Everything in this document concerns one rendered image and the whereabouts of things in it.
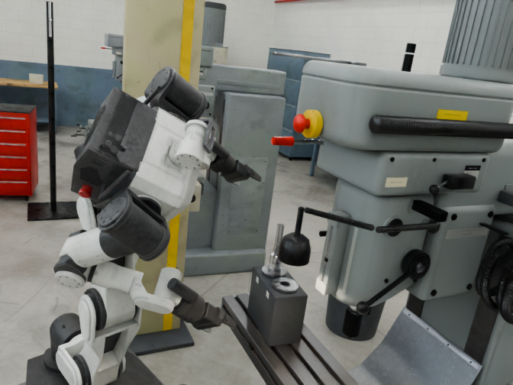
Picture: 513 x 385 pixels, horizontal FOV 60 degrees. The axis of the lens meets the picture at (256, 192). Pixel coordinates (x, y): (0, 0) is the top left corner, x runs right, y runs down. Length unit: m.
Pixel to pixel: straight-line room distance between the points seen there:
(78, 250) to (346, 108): 0.73
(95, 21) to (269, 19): 3.83
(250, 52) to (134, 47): 8.30
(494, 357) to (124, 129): 1.19
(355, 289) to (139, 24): 1.89
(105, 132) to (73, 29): 8.73
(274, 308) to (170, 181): 0.59
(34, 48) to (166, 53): 7.32
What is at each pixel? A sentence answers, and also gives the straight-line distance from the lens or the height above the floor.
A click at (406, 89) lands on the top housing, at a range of 0.94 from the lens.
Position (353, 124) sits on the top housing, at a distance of 0.89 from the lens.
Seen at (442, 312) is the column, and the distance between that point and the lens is 1.56.
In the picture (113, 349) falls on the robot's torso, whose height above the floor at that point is 0.78.
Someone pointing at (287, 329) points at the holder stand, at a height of 1.02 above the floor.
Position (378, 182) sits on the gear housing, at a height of 1.66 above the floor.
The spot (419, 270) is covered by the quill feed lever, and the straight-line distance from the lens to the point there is 1.14.
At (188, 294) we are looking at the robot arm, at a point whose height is 1.22.
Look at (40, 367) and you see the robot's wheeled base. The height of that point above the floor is 0.57.
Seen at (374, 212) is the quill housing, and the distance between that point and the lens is 1.04.
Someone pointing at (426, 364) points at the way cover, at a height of 1.03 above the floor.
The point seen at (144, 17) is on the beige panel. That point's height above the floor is 2.00.
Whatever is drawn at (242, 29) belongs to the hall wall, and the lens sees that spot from 10.68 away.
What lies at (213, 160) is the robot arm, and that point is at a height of 1.51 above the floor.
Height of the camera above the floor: 1.89
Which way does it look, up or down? 17 degrees down
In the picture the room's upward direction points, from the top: 7 degrees clockwise
